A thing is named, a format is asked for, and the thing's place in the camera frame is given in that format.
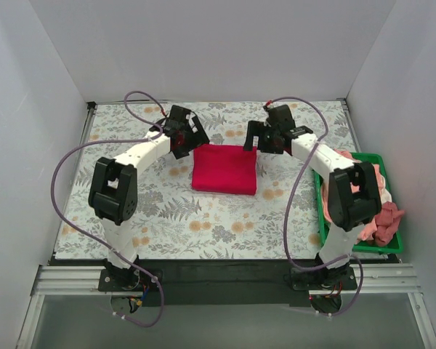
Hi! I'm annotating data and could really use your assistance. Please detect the magenta red t-shirt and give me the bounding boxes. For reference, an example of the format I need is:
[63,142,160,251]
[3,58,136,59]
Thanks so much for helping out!
[191,144,257,196]

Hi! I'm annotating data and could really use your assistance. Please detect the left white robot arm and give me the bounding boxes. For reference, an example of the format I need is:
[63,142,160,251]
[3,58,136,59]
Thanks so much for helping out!
[88,105,209,291]

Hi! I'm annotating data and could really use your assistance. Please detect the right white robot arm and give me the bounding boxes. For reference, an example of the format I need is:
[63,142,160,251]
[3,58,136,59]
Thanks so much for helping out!
[243,99,382,289]

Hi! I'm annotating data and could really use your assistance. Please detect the floral patterned table mat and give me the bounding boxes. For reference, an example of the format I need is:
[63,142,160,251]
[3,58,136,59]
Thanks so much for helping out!
[54,101,359,260]

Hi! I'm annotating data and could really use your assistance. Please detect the salmon pink t-shirt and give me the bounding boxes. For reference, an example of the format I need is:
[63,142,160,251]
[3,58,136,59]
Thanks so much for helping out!
[318,149,389,243]

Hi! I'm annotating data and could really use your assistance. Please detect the dusty rose t-shirt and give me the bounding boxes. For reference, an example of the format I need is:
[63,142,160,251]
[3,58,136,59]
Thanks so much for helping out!
[373,201,405,247]

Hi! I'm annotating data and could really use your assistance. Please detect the green plastic bin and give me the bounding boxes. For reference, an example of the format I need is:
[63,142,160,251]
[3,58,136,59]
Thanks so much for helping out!
[314,160,403,254]

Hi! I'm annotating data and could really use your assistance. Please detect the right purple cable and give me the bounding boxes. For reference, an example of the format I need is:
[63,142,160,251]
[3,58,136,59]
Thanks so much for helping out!
[263,96,364,318]

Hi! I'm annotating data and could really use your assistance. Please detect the purple cable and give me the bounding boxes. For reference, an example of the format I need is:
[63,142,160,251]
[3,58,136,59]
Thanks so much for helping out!
[50,90,165,327]
[263,96,364,318]

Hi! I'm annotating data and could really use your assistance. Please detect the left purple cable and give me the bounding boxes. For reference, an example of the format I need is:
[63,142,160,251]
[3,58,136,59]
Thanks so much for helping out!
[50,90,165,327]

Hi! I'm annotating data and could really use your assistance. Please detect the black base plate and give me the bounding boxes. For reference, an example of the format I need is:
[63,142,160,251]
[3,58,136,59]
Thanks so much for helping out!
[97,258,359,306]

